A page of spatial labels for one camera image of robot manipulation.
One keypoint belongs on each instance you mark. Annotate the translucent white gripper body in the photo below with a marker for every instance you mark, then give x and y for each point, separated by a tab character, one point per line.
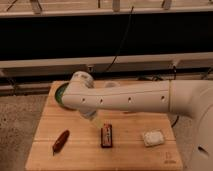
93	118

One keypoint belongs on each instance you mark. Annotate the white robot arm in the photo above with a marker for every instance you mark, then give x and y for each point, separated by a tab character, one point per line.
191	98

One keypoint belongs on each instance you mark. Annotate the green ceramic bowl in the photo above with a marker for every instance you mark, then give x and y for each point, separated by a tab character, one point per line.
59	93

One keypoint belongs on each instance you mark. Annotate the dark red candy bar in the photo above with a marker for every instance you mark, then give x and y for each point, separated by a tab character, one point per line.
106	136

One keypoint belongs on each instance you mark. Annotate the clear plastic cup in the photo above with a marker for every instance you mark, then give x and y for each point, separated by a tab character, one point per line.
110	84

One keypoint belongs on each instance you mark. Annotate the white wrapped packet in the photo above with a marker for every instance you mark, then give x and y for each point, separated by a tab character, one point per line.
153	138

